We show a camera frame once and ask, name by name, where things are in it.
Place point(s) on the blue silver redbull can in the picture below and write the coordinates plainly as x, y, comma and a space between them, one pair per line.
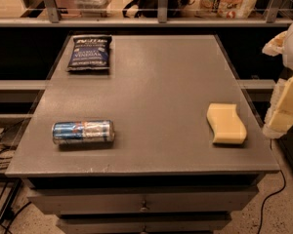
83, 132

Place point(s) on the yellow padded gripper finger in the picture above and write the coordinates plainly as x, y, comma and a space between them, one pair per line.
279, 117
276, 46

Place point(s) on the grey metal shelf rail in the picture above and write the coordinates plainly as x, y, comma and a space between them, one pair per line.
65, 13

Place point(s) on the black bag on shelf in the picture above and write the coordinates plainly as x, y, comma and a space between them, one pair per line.
150, 8

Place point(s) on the grey drawer cabinet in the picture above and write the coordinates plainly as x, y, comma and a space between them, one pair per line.
162, 173

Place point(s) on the yellow sponge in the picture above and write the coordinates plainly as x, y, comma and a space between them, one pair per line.
225, 123

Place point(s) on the blue chips bag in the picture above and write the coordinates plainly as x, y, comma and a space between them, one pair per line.
90, 52

